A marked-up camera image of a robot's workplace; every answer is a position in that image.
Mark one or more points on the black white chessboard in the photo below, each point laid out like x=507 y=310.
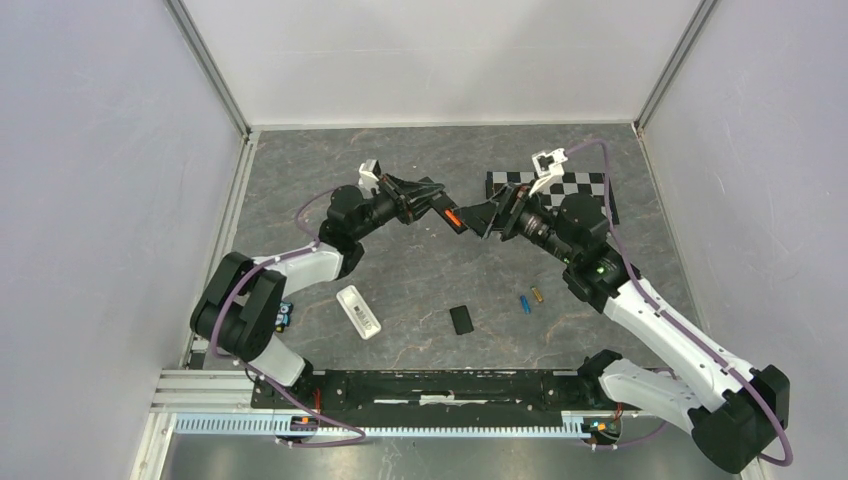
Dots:
x=551 y=197

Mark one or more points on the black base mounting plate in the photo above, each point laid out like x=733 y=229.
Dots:
x=451 y=398

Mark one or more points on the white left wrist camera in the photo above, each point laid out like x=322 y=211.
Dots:
x=369 y=173

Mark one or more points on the white slotted cable duct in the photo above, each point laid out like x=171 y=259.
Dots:
x=291 y=425

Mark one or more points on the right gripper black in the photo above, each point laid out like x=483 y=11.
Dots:
x=481 y=217

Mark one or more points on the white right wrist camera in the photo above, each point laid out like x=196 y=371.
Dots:
x=549 y=168

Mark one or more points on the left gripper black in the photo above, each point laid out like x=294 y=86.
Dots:
x=422 y=195

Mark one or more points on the white remote control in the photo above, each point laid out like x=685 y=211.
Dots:
x=358 y=312

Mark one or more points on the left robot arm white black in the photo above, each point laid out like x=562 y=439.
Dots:
x=237 y=311

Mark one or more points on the orange battery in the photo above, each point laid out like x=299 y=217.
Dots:
x=453 y=218

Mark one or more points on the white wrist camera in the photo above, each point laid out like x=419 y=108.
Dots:
x=549 y=168
x=369 y=173

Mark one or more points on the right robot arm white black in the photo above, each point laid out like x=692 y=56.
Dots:
x=734 y=412

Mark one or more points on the blue battery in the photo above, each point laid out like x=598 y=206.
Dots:
x=525 y=305

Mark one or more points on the black battery cover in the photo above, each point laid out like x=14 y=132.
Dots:
x=461 y=320

